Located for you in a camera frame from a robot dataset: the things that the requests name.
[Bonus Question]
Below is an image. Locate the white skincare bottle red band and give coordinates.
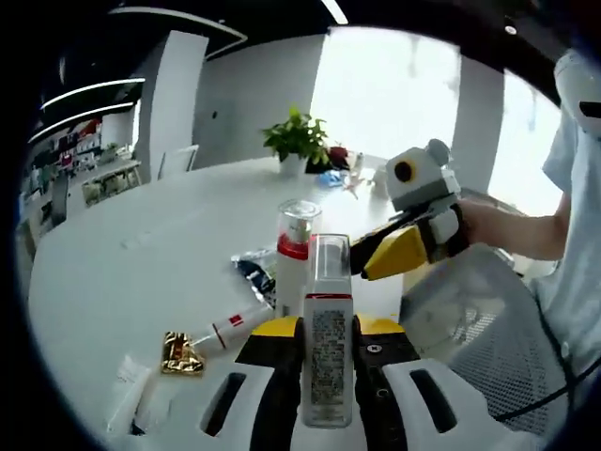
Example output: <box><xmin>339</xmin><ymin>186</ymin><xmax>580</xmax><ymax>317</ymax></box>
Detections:
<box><xmin>275</xmin><ymin>198</ymin><xmax>324</xmax><ymax>319</ymax></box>

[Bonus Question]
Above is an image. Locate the white worn device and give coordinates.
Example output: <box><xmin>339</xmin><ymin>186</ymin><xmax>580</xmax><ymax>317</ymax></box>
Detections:
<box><xmin>553</xmin><ymin>48</ymin><xmax>601</xmax><ymax>137</ymax></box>

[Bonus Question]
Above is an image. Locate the silver green skincare sachet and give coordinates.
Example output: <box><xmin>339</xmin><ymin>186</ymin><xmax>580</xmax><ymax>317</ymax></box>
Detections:
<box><xmin>231</xmin><ymin>247</ymin><xmax>279</xmax><ymax>307</ymax></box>

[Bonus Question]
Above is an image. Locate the light blue shirt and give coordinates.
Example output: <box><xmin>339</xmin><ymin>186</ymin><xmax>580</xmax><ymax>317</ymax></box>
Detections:
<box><xmin>530</xmin><ymin>46</ymin><xmax>601</xmax><ymax>377</ymax></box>

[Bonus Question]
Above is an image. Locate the clear bottle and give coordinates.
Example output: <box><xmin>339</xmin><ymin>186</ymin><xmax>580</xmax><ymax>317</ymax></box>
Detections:
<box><xmin>302</xmin><ymin>233</ymin><xmax>357</xmax><ymax>429</ymax></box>

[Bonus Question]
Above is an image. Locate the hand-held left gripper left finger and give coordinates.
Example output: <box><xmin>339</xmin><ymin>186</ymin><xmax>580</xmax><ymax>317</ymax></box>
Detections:
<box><xmin>196</xmin><ymin>315</ymin><xmax>307</xmax><ymax>451</ymax></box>

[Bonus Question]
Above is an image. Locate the silver skincare tube red label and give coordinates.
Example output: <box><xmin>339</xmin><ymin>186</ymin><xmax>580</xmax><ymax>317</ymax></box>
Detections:
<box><xmin>191</xmin><ymin>303</ymin><xmax>274</xmax><ymax>354</ymax></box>

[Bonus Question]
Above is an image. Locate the blue plastic bag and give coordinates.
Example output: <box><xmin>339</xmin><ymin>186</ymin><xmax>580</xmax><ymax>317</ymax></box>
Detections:
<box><xmin>313</xmin><ymin>168</ymin><xmax>349</xmax><ymax>188</ymax></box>

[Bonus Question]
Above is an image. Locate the gold foil skincare sachet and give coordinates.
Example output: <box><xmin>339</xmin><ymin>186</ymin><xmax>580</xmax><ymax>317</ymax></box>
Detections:
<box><xmin>160</xmin><ymin>330</ymin><xmax>208</xmax><ymax>377</ymax></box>

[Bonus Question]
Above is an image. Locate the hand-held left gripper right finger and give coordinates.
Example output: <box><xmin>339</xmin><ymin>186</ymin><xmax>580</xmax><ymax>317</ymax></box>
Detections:
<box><xmin>351</xmin><ymin>313</ymin><xmax>500</xmax><ymax>451</ymax></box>

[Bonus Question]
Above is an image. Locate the black cable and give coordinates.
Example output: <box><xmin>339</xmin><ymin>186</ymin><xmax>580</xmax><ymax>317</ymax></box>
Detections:
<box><xmin>492</xmin><ymin>300</ymin><xmax>601</xmax><ymax>424</ymax></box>

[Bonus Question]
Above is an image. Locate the dark red object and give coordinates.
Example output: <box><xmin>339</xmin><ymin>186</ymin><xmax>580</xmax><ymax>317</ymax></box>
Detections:
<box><xmin>327</xmin><ymin>145</ymin><xmax>352</xmax><ymax>171</ymax></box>

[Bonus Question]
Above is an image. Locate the grey office chair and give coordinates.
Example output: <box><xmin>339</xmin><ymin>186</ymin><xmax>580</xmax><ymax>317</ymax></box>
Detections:
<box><xmin>49</xmin><ymin>172</ymin><xmax>71</xmax><ymax>227</ymax></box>

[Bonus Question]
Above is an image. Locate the small white pink ornament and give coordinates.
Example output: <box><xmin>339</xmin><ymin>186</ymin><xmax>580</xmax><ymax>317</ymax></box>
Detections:
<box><xmin>344</xmin><ymin>152</ymin><xmax>368</xmax><ymax>199</ymax></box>

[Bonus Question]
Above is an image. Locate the white skincare squeeze tube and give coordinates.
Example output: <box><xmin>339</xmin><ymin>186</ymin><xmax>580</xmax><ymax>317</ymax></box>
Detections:
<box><xmin>106</xmin><ymin>354</ymin><xmax>159</xmax><ymax>436</ymax></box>

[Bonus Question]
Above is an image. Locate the white chair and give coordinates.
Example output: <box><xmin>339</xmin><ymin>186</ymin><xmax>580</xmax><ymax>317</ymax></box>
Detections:
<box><xmin>156</xmin><ymin>144</ymin><xmax>201</xmax><ymax>182</ymax></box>

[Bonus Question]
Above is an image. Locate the person's right hand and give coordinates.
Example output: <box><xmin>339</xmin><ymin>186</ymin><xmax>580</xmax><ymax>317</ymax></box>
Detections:
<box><xmin>457</xmin><ymin>199</ymin><xmax>499</xmax><ymax>248</ymax></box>

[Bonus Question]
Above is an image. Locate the potted green plant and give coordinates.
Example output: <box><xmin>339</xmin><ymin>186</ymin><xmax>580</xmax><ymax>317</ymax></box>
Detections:
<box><xmin>260</xmin><ymin>105</ymin><xmax>331</xmax><ymax>179</ymax></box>

